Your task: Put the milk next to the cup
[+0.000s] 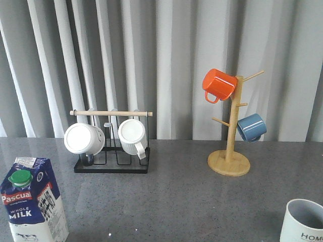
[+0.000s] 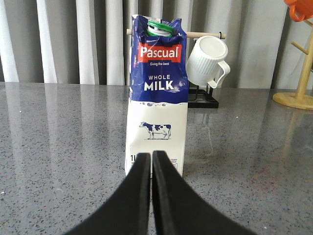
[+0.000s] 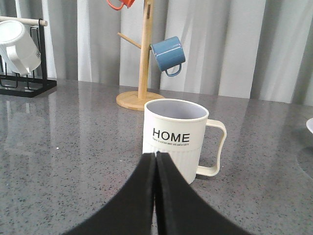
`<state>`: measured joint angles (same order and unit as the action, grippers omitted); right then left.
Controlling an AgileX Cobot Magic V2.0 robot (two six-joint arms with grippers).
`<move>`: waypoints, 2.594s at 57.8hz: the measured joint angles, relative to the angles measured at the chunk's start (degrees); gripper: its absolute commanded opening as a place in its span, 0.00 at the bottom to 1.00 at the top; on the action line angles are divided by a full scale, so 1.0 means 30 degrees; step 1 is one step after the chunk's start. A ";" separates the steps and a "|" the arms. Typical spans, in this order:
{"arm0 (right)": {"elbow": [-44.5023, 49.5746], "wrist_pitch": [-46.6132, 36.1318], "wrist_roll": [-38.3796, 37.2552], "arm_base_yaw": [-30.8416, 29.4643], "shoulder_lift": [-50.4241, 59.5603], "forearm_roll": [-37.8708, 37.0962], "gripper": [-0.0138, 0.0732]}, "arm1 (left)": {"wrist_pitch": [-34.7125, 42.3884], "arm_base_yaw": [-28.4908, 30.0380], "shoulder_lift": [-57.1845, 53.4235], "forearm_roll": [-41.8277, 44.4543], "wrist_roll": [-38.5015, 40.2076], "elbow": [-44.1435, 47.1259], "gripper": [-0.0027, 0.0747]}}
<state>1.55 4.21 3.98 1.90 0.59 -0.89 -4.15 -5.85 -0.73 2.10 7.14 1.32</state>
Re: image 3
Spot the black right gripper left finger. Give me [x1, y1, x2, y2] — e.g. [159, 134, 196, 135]
[65, 153, 156, 235]

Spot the blue enamel mug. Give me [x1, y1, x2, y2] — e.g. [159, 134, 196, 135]
[150, 36, 186, 77]

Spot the white ribbed mug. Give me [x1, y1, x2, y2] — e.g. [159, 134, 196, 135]
[0, 20, 41, 75]

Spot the grey curtain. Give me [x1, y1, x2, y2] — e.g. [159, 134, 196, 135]
[0, 0, 313, 105]

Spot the black wire mug rack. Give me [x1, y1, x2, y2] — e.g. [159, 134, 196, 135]
[0, 16, 57, 97]

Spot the wooden mug tree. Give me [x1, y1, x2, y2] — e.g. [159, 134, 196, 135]
[116, 0, 163, 111]

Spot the orange enamel mug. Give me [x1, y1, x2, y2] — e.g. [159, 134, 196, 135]
[107, 0, 135, 11]

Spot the cream HOME mug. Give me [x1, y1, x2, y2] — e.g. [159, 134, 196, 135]
[142, 98, 227, 184]

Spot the white bowl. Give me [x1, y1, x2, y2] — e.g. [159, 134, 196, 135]
[306, 118, 313, 134]

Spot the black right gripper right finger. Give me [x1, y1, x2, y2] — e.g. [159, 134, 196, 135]
[156, 152, 249, 235]

